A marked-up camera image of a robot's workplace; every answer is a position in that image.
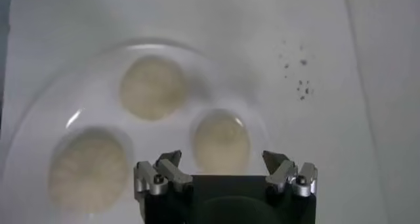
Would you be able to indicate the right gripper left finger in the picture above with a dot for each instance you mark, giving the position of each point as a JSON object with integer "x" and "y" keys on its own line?
{"x": 170, "y": 172}

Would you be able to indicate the white round plate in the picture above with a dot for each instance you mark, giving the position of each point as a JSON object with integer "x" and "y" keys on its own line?
{"x": 98, "y": 107}

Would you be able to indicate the white steamed baozi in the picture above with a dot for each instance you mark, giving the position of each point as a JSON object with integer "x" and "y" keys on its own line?
{"x": 152, "y": 87}
{"x": 88, "y": 169}
{"x": 221, "y": 143}

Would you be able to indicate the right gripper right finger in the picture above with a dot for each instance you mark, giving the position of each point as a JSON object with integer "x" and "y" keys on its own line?
{"x": 282, "y": 174}

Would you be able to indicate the dark specks stain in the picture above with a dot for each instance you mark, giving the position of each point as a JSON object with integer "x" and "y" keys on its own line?
{"x": 303, "y": 62}

